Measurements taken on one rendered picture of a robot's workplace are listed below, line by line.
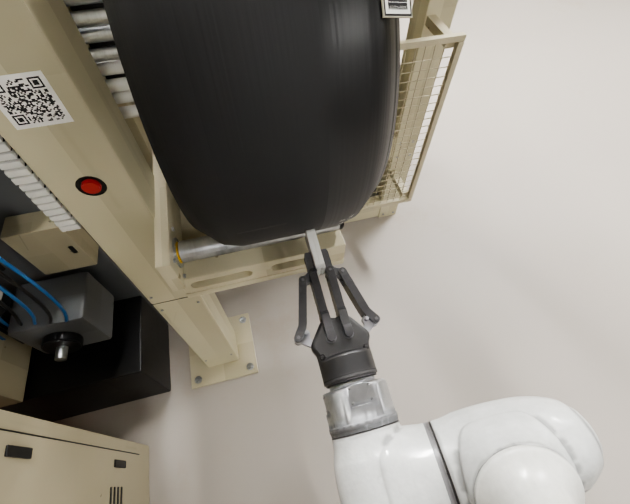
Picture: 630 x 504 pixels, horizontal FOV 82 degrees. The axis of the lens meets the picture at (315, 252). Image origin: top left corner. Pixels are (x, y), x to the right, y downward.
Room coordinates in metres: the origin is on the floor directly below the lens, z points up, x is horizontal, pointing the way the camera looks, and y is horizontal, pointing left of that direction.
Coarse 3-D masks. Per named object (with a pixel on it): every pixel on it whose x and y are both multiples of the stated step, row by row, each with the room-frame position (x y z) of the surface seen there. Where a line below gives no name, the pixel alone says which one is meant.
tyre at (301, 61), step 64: (128, 0) 0.36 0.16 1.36; (192, 0) 0.36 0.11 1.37; (256, 0) 0.37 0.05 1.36; (320, 0) 0.38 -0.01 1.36; (128, 64) 0.34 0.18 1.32; (192, 64) 0.32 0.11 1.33; (256, 64) 0.34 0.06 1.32; (320, 64) 0.35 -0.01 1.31; (384, 64) 0.37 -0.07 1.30; (192, 128) 0.30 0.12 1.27; (256, 128) 0.31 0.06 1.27; (320, 128) 0.32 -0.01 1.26; (384, 128) 0.36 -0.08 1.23; (192, 192) 0.29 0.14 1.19; (256, 192) 0.29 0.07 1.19; (320, 192) 0.31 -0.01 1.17
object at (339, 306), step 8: (328, 272) 0.27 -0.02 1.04; (328, 280) 0.26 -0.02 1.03; (336, 280) 0.26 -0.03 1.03; (336, 288) 0.25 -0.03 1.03; (336, 296) 0.23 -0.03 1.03; (336, 304) 0.22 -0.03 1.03; (344, 304) 0.22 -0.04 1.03; (336, 312) 0.22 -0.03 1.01; (344, 312) 0.21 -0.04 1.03; (344, 320) 0.20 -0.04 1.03; (344, 328) 0.18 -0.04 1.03; (352, 328) 0.18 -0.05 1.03
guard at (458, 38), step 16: (464, 32) 1.07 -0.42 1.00; (400, 48) 1.00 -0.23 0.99; (416, 48) 1.02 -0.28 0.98; (400, 64) 1.02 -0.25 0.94; (448, 64) 1.06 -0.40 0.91; (416, 80) 1.03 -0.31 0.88; (448, 80) 1.05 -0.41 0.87; (432, 128) 1.05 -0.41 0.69; (416, 176) 1.05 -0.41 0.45; (368, 208) 1.00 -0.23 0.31
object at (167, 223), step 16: (160, 176) 0.56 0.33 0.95; (160, 192) 0.51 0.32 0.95; (160, 208) 0.47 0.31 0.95; (176, 208) 0.52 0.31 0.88; (160, 224) 0.43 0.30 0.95; (176, 224) 0.47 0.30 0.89; (160, 240) 0.39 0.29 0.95; (176, 240) 0.42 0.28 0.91; (160, 256) 0.36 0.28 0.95; (176, 256) 0.37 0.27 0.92; (160, 272) 0.33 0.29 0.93; (176, 272) 0.34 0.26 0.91; (176, 288) 0.33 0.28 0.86
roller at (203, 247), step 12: (336, 228) 0.46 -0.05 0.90; (192, 240) 0.41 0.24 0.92; (204, 240) 0.41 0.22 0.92; (276, 240) 0.42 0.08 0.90; (288, 240) 0.43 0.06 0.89; (180, 252) 0.38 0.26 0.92; (192, 252) 0.39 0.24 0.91; (204, 252) 0.39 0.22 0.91; (216, 252) 0.39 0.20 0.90; (228, 252) 0.40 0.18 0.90
